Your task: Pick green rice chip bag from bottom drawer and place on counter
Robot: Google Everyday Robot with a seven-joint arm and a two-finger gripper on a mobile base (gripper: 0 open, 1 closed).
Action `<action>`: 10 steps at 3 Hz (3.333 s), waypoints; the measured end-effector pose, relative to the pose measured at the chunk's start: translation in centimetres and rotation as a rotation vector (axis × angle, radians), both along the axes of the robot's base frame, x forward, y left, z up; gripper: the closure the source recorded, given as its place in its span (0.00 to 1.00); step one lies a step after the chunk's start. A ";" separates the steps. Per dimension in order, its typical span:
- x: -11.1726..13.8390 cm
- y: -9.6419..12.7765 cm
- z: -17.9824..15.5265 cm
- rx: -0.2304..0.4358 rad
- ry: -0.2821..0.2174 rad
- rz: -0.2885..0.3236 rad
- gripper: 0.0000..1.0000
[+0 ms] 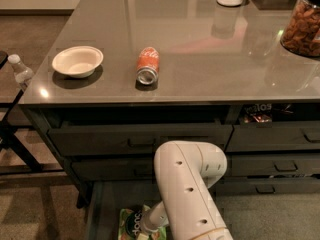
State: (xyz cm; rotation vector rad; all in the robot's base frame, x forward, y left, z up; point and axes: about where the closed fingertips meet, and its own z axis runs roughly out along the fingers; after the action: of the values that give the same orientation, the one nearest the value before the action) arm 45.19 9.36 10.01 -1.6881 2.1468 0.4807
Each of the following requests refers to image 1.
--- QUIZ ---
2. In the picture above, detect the glass jar of snacks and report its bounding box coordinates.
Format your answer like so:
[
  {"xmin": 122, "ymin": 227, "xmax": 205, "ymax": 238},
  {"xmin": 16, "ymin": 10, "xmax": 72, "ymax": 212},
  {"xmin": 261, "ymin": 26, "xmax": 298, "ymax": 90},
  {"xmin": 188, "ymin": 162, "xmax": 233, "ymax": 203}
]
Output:
[{"xmin": 280, "ymin": 0, "xmax": 320, "ymax": 57}]

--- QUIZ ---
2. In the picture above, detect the dark snack bag in drawer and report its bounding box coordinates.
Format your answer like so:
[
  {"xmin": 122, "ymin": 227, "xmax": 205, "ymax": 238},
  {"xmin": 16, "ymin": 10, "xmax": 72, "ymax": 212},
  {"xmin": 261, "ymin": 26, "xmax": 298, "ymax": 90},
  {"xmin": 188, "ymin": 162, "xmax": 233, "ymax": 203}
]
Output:
[{"xmin": 243, "ymin": 103, "xmax": 272, "ymax": 123}]

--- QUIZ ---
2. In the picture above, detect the green rice chip bag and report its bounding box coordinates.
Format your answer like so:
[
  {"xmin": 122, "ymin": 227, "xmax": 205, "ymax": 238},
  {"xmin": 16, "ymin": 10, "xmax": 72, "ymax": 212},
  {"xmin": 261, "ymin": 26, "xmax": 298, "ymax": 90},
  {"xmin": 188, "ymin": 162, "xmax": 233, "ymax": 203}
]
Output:
[{"xmin": 118, "ymin": 208, "xmax": 167, "ymax": 240}]

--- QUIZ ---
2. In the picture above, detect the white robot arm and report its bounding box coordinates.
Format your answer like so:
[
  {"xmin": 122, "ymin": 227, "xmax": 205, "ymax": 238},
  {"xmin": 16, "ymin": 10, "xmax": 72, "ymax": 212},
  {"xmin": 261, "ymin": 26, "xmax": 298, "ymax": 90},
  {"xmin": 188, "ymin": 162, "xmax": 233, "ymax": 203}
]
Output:
[{"xmin": 137, "ymin": 141, "xmax": 233, "ymax": 240}]

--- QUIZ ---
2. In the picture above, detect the red soda can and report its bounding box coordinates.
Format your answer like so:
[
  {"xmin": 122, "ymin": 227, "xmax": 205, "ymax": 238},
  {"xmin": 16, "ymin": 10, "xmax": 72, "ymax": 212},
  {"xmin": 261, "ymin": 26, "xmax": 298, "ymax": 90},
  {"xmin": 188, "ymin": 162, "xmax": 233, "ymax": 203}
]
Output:
[{"xmin": 137, "ymin": 47, "xmax": 159, "ymax": 85}]

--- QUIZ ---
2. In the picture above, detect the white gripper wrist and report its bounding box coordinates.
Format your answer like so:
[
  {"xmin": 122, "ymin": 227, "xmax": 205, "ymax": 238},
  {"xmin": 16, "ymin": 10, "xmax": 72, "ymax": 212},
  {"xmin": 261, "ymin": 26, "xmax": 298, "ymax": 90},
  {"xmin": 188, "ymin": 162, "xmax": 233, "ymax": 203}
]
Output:
[{"xmin": 137, "ymin": 202, "xmax": 169, "ymax": 240}]

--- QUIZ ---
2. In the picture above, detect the dark counter cabinet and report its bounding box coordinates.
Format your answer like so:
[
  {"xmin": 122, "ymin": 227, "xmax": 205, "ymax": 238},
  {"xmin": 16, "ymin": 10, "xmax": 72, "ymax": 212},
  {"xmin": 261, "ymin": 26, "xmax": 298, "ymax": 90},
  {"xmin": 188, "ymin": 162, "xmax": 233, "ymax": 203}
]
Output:
[{"xmin": 21, "ymin": 0, "xmax": 320, "ymax": 203}]

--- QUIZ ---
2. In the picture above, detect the middle left drawer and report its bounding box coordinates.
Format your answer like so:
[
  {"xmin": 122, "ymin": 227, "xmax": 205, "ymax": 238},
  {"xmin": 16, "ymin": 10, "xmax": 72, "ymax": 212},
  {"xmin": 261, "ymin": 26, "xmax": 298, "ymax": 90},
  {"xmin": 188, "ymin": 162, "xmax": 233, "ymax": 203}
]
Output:
[{"xmin": 72, "ymin": 157, "xmax": 153, "ymax": 181}]

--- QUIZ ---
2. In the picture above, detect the middle right drawer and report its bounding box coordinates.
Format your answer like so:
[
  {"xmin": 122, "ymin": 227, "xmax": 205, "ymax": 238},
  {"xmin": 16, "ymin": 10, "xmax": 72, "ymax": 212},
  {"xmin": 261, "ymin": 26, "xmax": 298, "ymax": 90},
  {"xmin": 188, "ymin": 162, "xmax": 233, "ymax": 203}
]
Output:
[{"xmin": 226, "ymin": 154, "xmax": 320, "ymax": 177}]

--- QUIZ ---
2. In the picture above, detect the open bottom left drawer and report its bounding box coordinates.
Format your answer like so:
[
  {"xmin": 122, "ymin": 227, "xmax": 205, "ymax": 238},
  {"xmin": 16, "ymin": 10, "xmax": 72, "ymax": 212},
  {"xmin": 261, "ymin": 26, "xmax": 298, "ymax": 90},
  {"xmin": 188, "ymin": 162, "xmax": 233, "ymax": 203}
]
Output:
[{"xmin": 85, "ymin": 180, "xmax": 161, "ymax": 240}]

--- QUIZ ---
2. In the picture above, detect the top right drawer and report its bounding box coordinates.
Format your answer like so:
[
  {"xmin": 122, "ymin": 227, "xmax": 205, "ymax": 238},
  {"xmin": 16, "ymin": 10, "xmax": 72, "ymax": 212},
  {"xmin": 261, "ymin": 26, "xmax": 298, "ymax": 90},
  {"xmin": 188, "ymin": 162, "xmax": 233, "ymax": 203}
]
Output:
[{"xmin": 227, "ymin": 121, "xmax": 320, "ymax": 152}]

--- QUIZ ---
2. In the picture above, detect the top left drawer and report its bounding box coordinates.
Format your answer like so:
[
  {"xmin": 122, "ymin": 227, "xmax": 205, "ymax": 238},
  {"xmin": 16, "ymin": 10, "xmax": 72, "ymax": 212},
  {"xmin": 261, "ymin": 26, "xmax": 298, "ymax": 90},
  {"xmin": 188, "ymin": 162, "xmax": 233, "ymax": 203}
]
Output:
[{"xmin": 48, "ymin": 123, "xmax": 233, "ymax": 156}]

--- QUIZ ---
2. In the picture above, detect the bottom right drawer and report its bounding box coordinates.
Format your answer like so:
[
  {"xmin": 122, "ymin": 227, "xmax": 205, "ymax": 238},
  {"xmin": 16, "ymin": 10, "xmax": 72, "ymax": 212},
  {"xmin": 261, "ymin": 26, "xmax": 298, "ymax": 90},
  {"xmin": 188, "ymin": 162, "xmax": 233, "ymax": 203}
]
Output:
[{"xmin": 210, "ymin": 178, "xmax": 320, "ymax": 196}]

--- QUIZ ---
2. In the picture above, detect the white paper bowl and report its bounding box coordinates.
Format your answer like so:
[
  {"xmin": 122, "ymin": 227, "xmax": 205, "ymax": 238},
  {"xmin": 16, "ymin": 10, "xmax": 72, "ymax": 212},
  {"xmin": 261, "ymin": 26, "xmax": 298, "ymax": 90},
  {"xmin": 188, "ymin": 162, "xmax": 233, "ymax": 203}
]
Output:
[{"xmin": 52, "ymin": 46, "xmax": 104, "ymax": 78}]

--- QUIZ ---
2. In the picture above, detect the clear plastic water bottle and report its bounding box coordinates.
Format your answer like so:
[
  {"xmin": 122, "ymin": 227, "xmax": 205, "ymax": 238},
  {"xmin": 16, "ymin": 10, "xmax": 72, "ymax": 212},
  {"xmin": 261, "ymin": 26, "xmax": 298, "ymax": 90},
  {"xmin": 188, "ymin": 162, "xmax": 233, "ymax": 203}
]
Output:
[{"xmin": 8, "ymin": 54, "xmax": 34, "ymax": 91}]

